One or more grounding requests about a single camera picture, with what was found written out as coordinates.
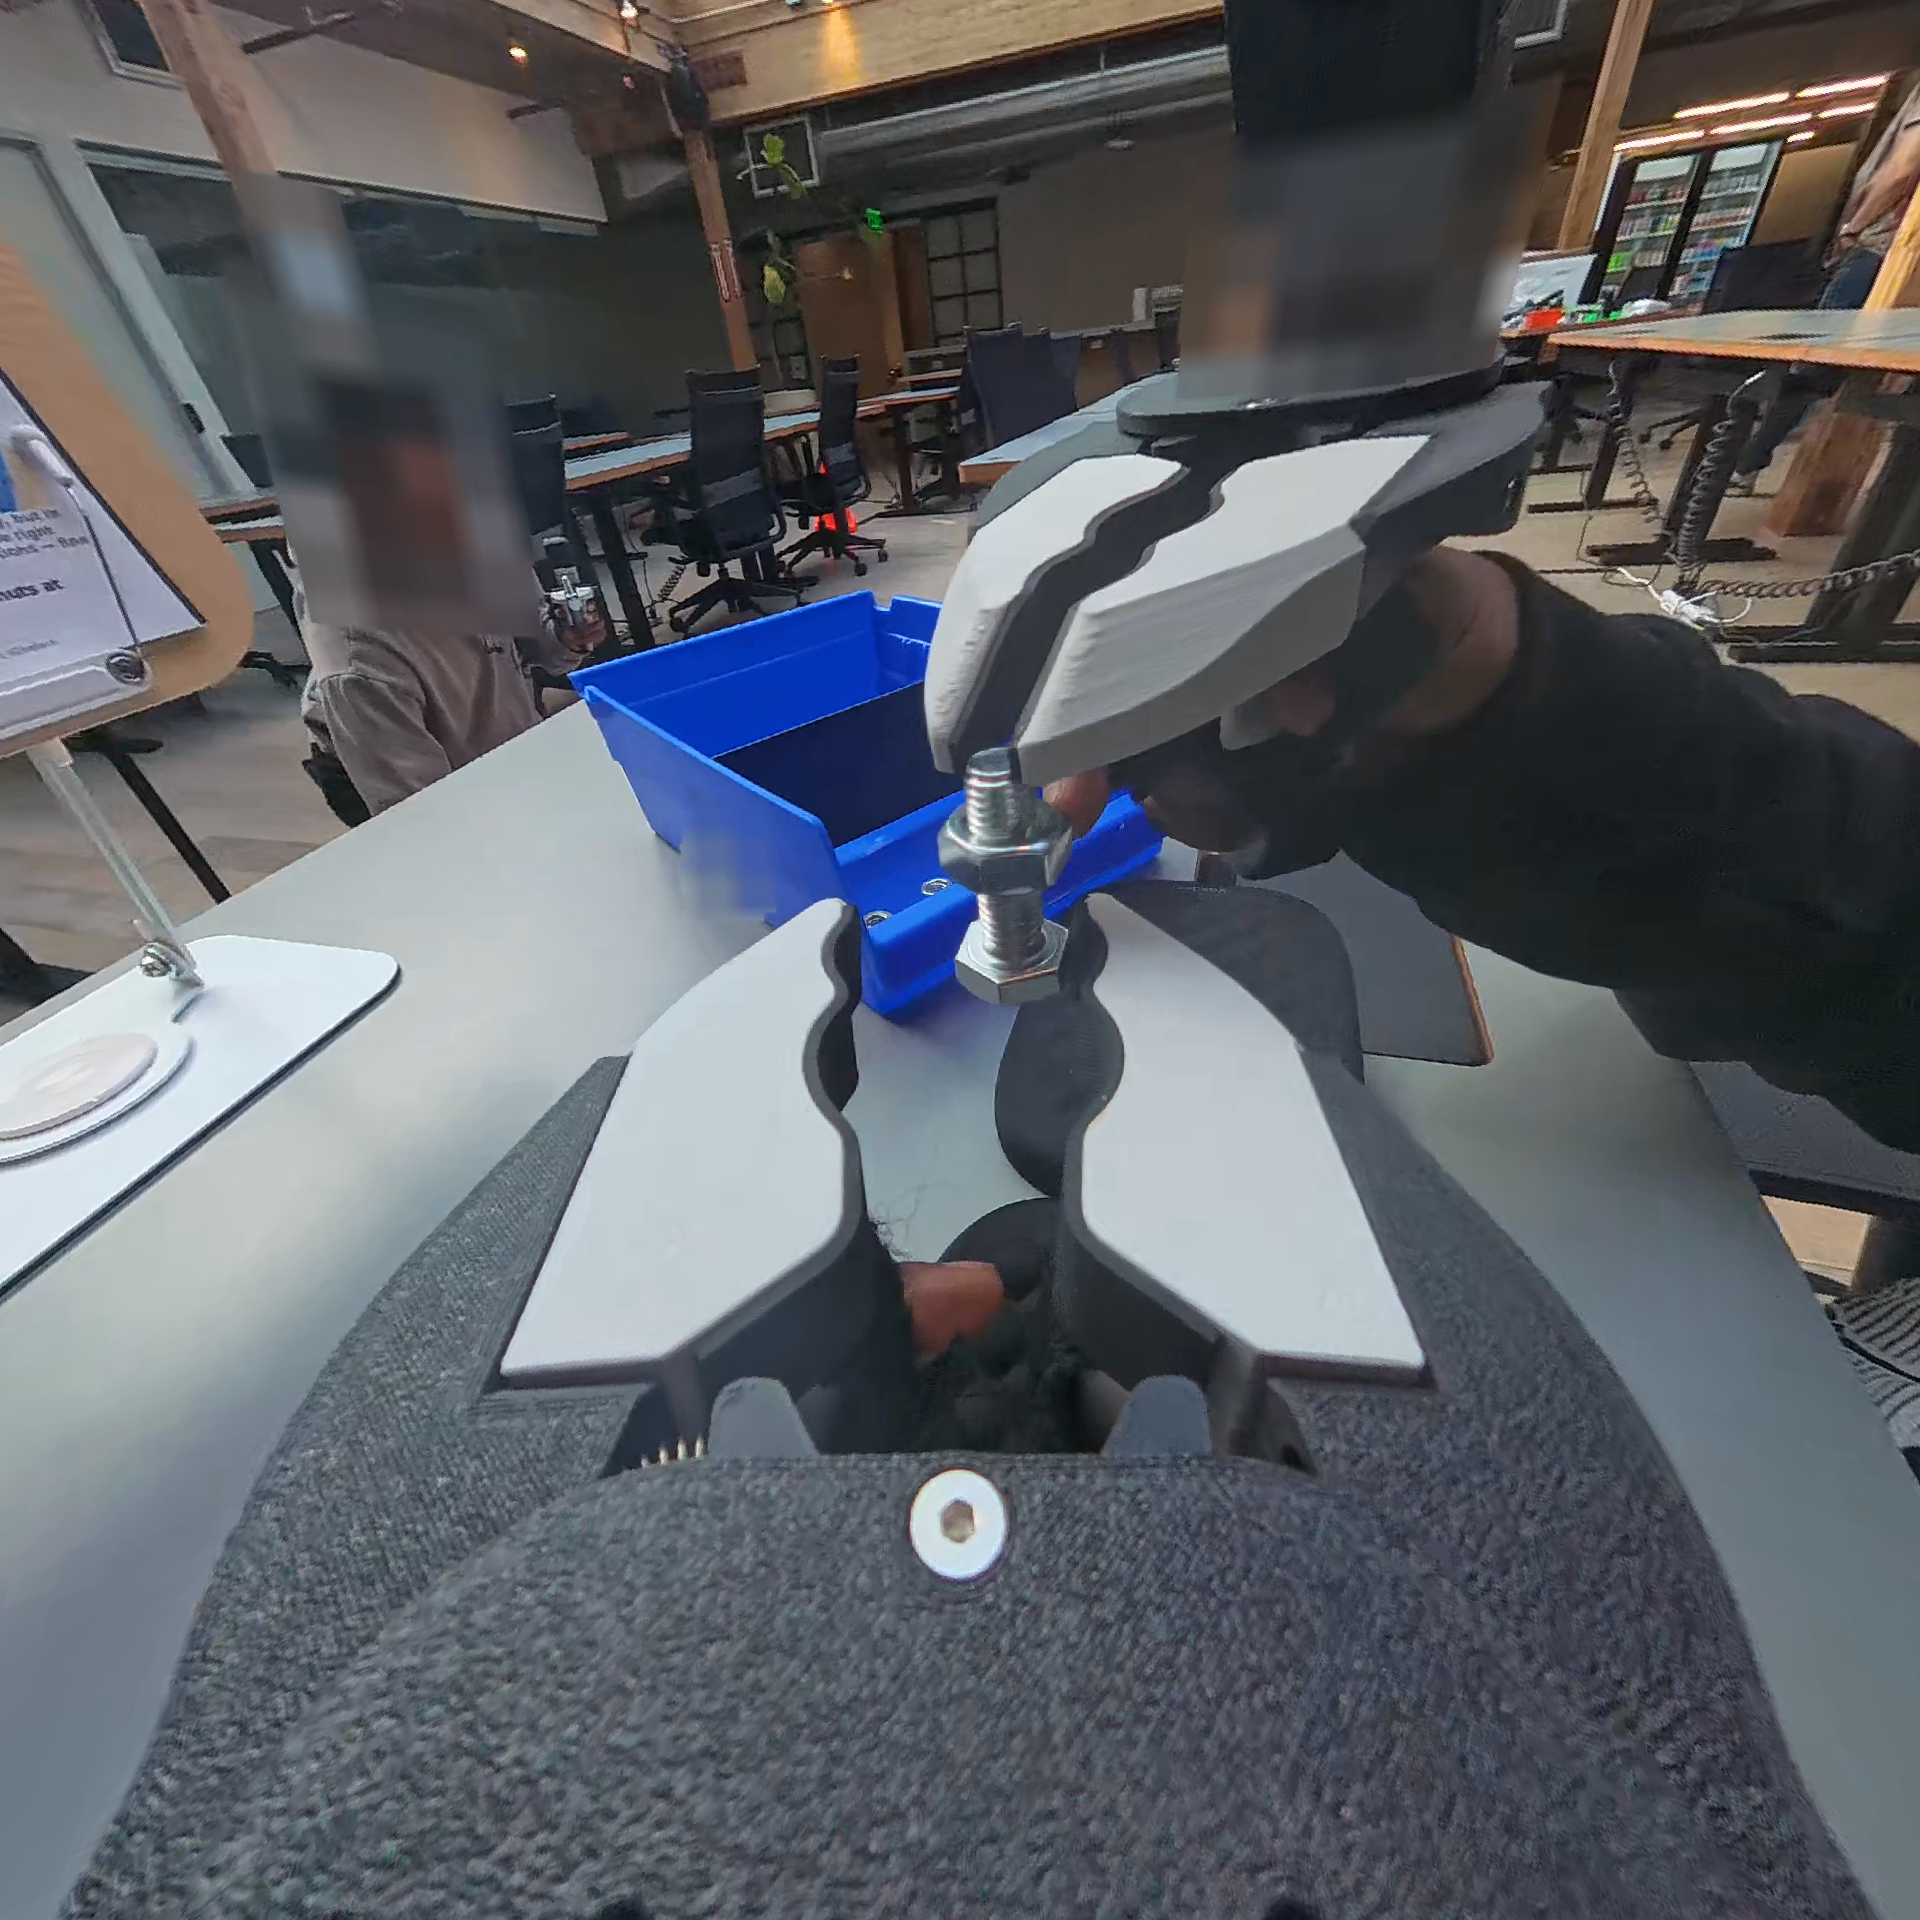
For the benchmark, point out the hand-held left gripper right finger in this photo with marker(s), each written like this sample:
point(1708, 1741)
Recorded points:
point(1229, 1184)

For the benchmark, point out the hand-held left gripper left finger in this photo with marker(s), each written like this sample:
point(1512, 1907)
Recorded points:
point(705, 1184)

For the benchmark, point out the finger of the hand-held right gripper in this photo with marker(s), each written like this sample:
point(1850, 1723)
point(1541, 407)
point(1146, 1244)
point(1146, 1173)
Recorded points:
point(991, 599)
point(1201, 630)

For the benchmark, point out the steel hex bolt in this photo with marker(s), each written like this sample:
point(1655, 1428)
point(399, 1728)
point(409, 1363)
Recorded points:
point(1009, 975)

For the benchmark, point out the blue bin with black divider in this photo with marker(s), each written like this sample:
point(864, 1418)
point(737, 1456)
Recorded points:
point(675, 781)

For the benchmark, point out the person's right hand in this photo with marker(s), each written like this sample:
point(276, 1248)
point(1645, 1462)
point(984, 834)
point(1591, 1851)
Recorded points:
point(1349, 751)

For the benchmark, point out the person's left hand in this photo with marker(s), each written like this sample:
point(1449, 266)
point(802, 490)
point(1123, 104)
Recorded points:
point(953, 1307)

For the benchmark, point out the black mesh office chair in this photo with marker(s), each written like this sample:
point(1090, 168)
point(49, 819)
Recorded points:
point(839, 464)
point(728, 480)
point(1019, 383)

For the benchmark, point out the black desk panel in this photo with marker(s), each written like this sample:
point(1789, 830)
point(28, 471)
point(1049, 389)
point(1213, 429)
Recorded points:
point(1425, 975)

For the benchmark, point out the wooden top desk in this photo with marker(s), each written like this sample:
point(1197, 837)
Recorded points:
point(1724, 339)

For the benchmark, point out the glass door drinks fridge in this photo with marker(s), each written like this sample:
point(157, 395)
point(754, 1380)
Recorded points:
point(1680, 218)

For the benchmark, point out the hanging green plant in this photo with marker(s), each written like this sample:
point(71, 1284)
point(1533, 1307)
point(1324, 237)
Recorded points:
point(777, 166)

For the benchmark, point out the person's patterned trousers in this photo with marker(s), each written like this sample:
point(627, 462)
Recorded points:
point(1881, 1349)

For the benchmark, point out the printed instruction sheet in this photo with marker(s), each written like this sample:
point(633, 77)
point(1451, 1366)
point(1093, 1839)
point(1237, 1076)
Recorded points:
point(89, 599)

